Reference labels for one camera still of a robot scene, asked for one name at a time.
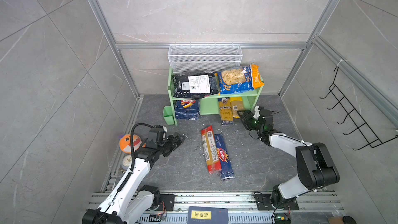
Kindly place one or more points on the metal base rail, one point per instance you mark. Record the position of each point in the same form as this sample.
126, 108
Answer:
243, 207

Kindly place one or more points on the white wire mesh basket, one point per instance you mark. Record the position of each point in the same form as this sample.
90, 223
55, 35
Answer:
211, 57

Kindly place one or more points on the green wooden shelf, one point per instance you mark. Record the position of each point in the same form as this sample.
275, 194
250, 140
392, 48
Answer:
208, 105

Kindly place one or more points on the red spaghetti packet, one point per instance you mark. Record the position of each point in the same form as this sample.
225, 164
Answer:
210, 150

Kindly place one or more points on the orange shark plush toy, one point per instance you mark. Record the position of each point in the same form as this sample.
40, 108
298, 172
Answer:
126, 142

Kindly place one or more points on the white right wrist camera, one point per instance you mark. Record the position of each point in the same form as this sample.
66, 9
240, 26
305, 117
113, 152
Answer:
257, 112

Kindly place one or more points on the black pasta bag white label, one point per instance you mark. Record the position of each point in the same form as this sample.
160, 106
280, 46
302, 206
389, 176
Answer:
195, 85

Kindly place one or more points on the blue spaghetti packet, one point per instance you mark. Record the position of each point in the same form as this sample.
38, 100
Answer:
226, 172

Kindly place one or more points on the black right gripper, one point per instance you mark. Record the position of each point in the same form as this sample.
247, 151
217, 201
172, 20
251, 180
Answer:
246, 120

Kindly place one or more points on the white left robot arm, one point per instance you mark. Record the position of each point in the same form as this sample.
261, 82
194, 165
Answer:
128, 201

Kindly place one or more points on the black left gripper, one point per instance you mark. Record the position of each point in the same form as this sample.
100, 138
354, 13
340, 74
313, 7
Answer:
174, 144

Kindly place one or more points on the blue Barilla pasta box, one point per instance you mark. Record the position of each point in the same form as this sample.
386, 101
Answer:
187, 109

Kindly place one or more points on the yellow spaghetti packet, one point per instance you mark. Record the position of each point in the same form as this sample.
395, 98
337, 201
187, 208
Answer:
236, 105

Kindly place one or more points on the Ankara spaghetti packet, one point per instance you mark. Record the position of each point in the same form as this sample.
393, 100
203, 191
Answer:
225, 111

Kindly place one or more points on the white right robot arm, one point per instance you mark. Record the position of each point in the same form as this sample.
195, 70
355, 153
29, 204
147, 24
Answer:
315, 166

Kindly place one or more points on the black wire hook rack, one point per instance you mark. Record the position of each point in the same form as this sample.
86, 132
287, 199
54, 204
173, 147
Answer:
360, 125

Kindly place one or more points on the blue book yellow label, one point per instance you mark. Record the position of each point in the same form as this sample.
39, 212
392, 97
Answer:
207, 215

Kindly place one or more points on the blue orange shell pasta bag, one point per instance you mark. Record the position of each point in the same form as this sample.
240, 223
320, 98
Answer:
240, 79

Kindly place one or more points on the small round alarm clock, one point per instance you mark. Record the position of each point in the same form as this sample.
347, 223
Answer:
126, 162

